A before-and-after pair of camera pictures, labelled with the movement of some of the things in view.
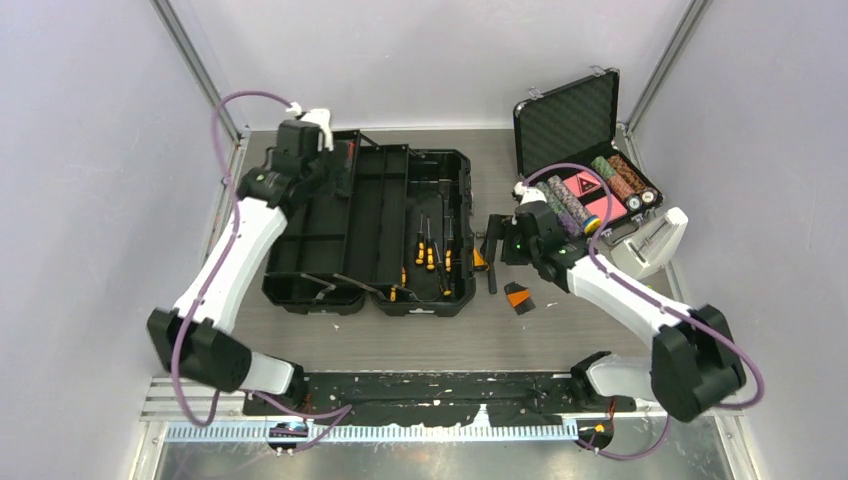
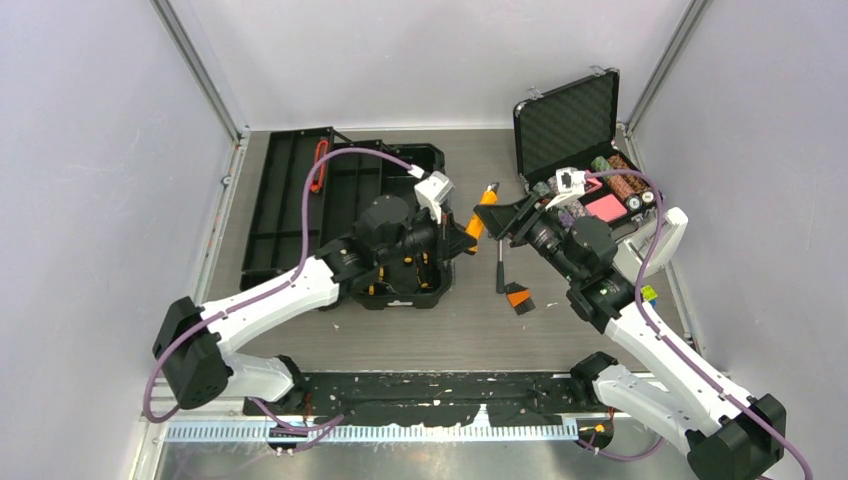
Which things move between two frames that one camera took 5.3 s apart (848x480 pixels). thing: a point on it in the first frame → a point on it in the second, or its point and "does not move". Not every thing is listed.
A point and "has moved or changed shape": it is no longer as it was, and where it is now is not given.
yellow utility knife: [478, 261] → [475, 224]
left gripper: [337, 183] → [447, 240]
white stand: [650, 250] does not move
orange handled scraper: [519, 297] does not move
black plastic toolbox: [398, 239] has moved or changed shape
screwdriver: [443, 279] → [423, 284]
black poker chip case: [578, 124] does not move
